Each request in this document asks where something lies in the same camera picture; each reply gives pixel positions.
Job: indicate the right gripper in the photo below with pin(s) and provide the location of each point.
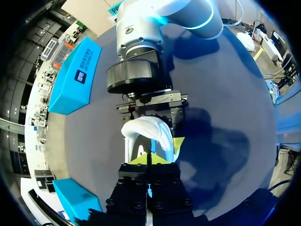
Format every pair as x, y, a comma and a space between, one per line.
131, 75

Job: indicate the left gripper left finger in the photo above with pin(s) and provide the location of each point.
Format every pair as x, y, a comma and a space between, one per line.
131, 186

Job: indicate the teal box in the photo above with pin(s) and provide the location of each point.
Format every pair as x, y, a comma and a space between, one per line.
75, 77
77, 200

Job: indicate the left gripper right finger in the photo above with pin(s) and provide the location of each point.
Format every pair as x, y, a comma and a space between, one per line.
167, 186

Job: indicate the blue and black insole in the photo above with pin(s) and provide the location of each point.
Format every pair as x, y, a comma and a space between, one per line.
141, 148

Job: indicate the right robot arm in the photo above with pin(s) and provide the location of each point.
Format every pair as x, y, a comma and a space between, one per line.
138, 30

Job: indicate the white shoe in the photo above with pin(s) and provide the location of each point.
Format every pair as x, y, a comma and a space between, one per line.
150, 128

